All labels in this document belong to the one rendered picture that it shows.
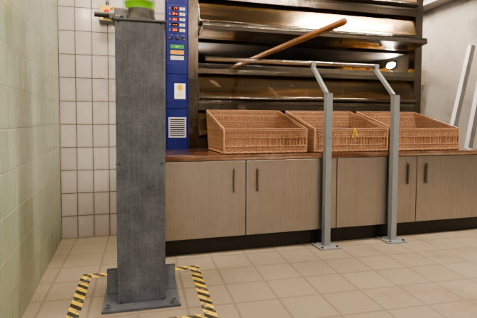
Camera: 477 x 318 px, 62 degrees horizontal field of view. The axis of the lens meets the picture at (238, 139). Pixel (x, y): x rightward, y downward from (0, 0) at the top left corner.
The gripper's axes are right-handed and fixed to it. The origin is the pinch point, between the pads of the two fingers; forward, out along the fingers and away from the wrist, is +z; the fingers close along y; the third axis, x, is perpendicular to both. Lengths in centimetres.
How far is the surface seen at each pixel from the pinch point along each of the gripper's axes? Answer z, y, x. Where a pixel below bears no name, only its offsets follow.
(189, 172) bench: 98, -45, -22
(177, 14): -3, -95, -24
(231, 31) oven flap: 8, -86, 12
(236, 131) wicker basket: 75, -50, 7
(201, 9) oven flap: -9, -99, -6
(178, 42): 16, -95, -23
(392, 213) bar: 128, -43, 110
